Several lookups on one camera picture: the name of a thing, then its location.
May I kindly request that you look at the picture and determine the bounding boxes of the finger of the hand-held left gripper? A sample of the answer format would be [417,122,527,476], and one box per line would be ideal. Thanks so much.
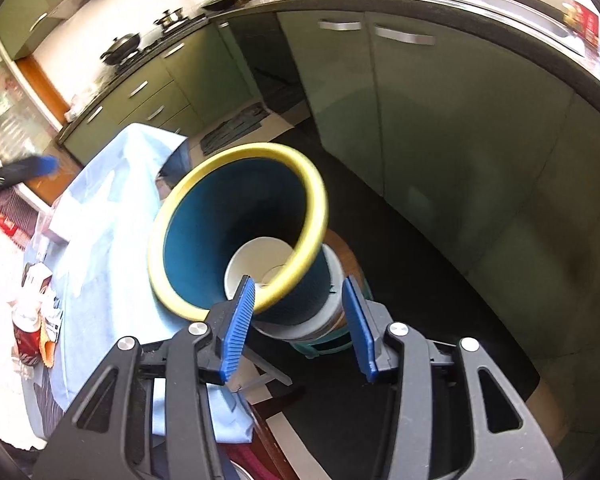
[0,156,59,200]

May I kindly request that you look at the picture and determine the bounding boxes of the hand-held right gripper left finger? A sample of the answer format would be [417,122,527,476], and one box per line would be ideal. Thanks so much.
[32,275,258,480]

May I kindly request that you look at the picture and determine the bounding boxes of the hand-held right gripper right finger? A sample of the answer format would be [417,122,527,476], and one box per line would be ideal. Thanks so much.
[341,276,565,480]

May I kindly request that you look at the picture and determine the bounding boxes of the white paper cup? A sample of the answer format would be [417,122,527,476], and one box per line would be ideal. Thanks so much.
[224,236,306,301]

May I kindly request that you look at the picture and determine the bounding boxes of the yellow-rimmed black bin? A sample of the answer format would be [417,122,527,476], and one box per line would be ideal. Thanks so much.
[147,142,348,328]

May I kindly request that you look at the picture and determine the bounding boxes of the glass door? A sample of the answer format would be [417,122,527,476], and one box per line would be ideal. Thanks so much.
[0,25,68,211]

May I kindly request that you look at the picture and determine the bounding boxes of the light blue tablecloth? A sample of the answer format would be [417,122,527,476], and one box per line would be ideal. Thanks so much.
[22,122,256,446]

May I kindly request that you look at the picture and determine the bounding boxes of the small white box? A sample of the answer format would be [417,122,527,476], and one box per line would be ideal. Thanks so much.
[21,261,54,297]

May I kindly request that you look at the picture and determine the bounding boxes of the wooden chair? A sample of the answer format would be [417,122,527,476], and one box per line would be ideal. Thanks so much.
[250,385,308,480]

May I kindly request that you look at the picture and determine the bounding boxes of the pink cloth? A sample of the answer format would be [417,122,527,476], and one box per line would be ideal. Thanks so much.
[232,452,283,480]

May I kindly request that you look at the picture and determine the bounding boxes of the green drawer cabinet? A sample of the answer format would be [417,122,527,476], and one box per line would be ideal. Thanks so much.
[60,22,261,167]

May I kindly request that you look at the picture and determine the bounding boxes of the black wok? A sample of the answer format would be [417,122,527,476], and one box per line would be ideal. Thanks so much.
[99,32,144,66]

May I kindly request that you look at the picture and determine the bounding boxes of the red cap object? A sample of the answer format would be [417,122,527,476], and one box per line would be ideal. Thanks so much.
[11,311,44,369]

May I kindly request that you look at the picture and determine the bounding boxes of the orange cloth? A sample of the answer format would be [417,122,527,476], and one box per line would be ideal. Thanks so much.
[39,329,57,367]

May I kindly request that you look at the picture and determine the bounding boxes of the gas stove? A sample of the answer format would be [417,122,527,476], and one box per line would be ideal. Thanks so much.
[112,14,208,70]

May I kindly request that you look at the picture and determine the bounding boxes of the dark striped floor mat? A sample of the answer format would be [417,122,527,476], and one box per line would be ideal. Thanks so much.
[199,102,272,157]

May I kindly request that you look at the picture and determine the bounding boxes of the steel cooking pot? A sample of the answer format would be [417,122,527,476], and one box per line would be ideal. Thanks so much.
[153,7,186,29]

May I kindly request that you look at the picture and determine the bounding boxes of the green door cabinet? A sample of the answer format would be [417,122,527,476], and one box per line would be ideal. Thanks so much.
[275,10,600,466]

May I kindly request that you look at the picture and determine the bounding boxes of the black kitchen countertop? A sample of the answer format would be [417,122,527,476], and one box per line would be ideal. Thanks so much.
[55,0,600,133]

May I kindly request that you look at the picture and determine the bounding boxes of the green wall cabinet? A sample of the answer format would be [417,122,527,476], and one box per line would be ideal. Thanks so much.
[0,0,108,60]

